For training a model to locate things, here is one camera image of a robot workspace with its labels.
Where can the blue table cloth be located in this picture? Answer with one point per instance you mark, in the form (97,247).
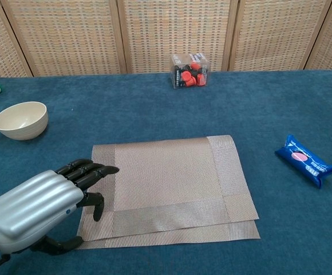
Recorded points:
(283,229)

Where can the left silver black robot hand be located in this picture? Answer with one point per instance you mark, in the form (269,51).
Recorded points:
(31,206)

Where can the brown woven placemat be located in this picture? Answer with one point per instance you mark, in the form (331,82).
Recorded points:
(169,177)

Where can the blue cookie packet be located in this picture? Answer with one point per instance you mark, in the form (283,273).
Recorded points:
(303,160)

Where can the white bowl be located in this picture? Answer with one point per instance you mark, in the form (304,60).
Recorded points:
(20,123)

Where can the clear box of red caps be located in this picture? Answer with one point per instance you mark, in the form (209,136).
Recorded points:
(189,74)

